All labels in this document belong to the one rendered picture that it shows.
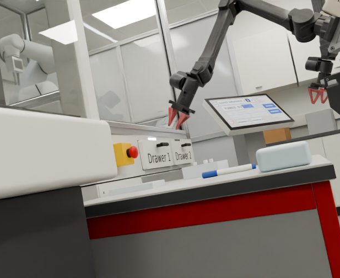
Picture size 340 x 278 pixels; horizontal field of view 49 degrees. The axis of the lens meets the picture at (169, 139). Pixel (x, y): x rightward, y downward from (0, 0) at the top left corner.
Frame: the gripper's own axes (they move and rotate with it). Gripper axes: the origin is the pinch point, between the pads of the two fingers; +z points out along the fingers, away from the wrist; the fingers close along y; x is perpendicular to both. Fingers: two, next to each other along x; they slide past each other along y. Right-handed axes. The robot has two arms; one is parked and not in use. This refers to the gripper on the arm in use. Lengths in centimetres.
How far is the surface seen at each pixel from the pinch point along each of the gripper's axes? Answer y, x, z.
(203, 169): -25.1, 30.2, 5.6
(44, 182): -23, 103, 5
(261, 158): -43, 72, -7
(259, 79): 33, -325, -71
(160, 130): 7.3, -8.4, 4.7
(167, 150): 0.8, -7.9, 11.0
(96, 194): -4, 49, 23
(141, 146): 2.0, 16.7, 10.5
